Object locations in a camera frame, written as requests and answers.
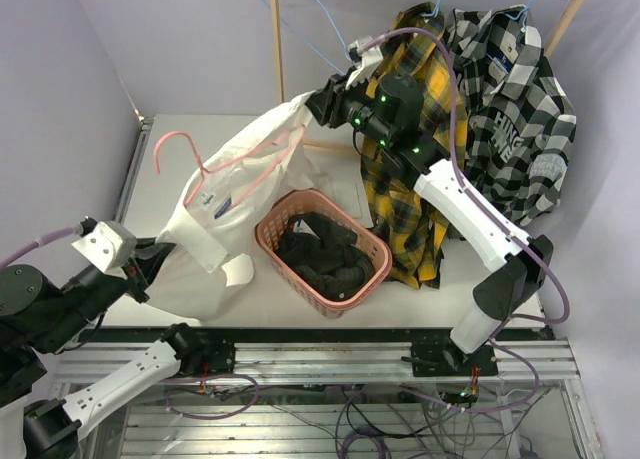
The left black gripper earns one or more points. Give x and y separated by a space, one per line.
142 269

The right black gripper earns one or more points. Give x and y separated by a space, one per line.
327 105

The pink hanger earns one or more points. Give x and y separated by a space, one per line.
203 171

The blue wire hanger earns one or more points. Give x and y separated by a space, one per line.
312 23

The dark pinstriped shirt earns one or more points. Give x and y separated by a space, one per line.
323 254

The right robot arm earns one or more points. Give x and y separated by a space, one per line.
517 264

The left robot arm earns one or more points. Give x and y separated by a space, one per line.
39 318

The white shirt paper tag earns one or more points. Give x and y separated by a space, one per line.
223 207

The blue hanger of plaid shirt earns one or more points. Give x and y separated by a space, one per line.
434 10

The yellow plaid shirt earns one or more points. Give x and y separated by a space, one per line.
413 229

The black white checkered shirt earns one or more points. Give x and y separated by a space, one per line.
521 124

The blue hanger of checkered shirt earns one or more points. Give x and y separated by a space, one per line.
525 9

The pink plastic basket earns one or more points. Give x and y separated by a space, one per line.
269 230

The wooden clothes rack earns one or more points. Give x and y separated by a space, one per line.
300 70

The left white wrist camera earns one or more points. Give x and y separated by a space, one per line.
108 247

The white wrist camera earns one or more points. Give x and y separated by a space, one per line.
108 247
365 58

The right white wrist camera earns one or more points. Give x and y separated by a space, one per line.
365 58

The aluminium frame base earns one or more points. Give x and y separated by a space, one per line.
366 385

